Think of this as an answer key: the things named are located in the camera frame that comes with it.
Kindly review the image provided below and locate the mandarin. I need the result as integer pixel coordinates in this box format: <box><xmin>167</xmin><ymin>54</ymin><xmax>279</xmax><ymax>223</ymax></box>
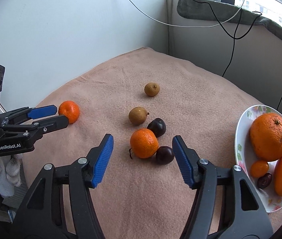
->
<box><xmin>58</xmin><ymin>100</ymin><xmax>80</xmax><ymax>124</ymax></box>
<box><xmin>130</xmin><ymin>128</ymin><xmax>159</xmax><ymax>159</ymax></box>

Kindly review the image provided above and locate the dark plum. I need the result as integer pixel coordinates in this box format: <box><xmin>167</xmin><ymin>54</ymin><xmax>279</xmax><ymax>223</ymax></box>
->
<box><xmin>257</xmin><ymin>173</ymin><xmax>272</xmax><ymax>189</ymax></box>
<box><xmin>147</xmin><ymin>118</ymin><xmax>166</xmax><ymax>138</ymax></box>
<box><xmin>155</xmin><ymin>146</ymin><xmax>174</xmax><ymax>165</ymax></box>

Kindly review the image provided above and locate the small kumquat orange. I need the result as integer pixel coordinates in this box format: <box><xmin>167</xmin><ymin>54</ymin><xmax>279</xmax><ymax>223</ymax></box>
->
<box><xmin>250</xmin><ymin>160</ymin><xmax>269</xmax><ymax>178</ymax></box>

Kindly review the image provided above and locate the brown longan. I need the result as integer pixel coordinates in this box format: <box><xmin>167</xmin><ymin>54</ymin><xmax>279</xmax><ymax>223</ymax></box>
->
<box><xmin>144</xmin><ymin>83</ymin><xmax>160</xmax><ymax>97</ymax></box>
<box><xmin>128</xmin><ymin>107</ymin><xmax>149</xmax><ymax>126</ymax></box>

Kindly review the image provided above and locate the left gloved hand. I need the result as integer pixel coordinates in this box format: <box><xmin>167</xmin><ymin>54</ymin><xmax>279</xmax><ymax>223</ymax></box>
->
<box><xmin>0</xmin><ymin>154</ymin><xmax>23</xmax><ymax>197</ymax></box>

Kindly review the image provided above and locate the floral white ceramic plate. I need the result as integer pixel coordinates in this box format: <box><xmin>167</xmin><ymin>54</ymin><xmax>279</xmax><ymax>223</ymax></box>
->
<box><xmin>234</xmin><ymin>104</ymin><xmax>282</xmax><ymax>213</ymax></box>

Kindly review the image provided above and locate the large rough orange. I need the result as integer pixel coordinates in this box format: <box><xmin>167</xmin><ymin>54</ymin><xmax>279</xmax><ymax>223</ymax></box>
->
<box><xmin>249</xmin><ymin>113</ymin><xmax>282</xmax><ymax>162</ymax></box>

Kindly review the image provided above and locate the green windowsill cloth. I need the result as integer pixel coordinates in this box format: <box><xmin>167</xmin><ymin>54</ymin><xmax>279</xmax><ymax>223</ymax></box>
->
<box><xmin>177</xmin><ymin>0</ymin><xmax>282</xmax><ymax>40</ymax></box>

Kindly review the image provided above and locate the white cable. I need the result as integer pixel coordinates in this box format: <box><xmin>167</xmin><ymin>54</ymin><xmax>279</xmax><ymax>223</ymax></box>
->
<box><xmin>113</xmin><ymin>0</ymin><xmax>246</xmax><ymax>29</ymax></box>

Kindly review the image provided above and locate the black cable left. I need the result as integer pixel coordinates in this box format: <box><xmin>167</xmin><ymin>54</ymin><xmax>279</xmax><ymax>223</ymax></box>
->
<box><xmin>186</xmin><ymin>0</ymin><xmax>263</xmax><ymax>78</ymax></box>

